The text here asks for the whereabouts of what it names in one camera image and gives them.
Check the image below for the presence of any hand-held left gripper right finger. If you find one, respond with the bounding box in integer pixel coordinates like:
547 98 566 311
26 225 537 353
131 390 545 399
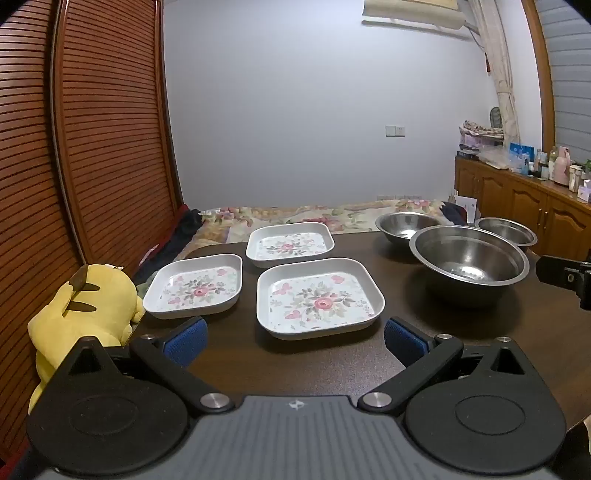
359 317 539 413

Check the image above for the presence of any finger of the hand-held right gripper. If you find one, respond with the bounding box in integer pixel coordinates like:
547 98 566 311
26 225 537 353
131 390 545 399
537 255 583 288

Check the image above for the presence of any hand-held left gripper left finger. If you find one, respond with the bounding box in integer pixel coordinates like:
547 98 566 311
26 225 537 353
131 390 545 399
55 318 234 415

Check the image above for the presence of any white floral square plate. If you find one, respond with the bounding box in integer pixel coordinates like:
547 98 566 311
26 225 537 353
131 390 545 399
143 253 243 320
245 222 336 269
257 257 386 341

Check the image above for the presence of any small deep steel bowl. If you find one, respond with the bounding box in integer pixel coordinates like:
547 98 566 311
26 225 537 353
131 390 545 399
475 217 539 254

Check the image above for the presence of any large steel bowl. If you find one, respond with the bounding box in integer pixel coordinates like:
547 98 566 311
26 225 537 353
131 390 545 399
409 225 530 308

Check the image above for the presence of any medium shallow steel bowl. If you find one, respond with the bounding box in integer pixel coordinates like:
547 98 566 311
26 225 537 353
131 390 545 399
375 212 445 246

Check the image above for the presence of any wooden cabinet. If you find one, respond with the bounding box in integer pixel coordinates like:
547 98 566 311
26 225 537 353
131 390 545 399
454 156 591 261

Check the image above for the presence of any pink thermos bottle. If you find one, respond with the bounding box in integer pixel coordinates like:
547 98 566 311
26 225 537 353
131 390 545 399
554 147 572 186

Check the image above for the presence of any yellow plush toy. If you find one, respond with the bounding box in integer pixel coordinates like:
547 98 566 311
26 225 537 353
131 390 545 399
28 263 145 414

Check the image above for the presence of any dark clothes pile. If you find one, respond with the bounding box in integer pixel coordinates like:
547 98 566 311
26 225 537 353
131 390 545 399
134 205 204 283

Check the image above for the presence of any white paper box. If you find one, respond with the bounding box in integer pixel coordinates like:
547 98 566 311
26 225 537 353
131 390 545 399
455 194 479 223

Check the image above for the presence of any blue and white box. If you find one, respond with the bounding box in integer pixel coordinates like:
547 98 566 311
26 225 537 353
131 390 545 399
509 143 534 174

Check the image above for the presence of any clear plastic bag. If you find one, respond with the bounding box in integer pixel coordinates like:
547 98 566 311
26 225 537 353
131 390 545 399
478 148 511 169

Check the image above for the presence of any pile of patterned cloth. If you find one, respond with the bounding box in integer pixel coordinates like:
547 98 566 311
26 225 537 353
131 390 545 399
458 120 505 151

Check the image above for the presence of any floral blanket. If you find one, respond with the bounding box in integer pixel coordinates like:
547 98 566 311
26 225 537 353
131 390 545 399
185 198 455 259

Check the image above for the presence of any grey window blind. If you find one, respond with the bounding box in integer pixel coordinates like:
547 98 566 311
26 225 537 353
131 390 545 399
538 0 591 164

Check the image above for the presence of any beige patterned curtain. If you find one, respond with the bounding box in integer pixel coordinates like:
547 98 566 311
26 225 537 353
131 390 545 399
479 0 521 145

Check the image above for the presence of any brown louvered wardrobe door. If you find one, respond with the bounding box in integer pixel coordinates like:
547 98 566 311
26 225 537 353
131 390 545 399
51 0 183 278
0 0 88 462

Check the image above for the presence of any white air conditioner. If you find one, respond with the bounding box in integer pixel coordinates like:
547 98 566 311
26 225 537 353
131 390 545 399
361 0 467 40

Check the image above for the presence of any wooden window frame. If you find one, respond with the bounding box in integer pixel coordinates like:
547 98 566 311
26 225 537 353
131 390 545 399
522 0 557 149

